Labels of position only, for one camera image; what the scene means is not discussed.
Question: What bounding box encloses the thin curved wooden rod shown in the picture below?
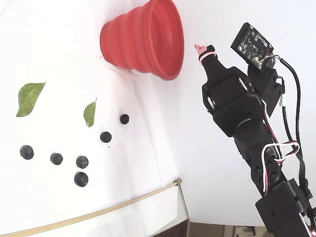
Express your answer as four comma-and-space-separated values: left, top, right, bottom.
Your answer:
0, 181, 180, 237

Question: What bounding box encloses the black camera circuit board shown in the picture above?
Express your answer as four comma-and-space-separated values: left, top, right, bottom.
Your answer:
230, 22, 275, 67

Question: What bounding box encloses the large green leaf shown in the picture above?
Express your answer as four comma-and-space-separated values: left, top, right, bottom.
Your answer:
16, 81, 47, 118

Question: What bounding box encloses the red white black servo wire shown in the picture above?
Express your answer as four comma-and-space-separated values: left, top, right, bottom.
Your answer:
261, 100, 301, 195

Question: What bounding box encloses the pink sleeved gripper finger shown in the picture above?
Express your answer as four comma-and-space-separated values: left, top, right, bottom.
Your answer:
194, 44, 233, 83

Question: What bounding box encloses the small green leaf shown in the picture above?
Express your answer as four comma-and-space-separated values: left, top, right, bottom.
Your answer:
83, 98, 97, 128

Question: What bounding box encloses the black cable with white tape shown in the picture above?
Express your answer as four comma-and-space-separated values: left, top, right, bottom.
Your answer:
276, 76, 312, 198

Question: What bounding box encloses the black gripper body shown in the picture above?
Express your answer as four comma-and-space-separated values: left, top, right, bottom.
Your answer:
201, 67, 265, 138

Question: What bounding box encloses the white paper sheet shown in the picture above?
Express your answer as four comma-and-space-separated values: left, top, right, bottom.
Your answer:
0, 23, 180, 237

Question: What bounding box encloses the black camera mount housing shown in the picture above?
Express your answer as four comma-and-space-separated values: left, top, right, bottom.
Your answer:
246, 55, 286, 117

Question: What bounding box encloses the red collapsible silicone cup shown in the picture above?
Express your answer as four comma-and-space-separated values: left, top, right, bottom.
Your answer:
100, 0, 185, 81

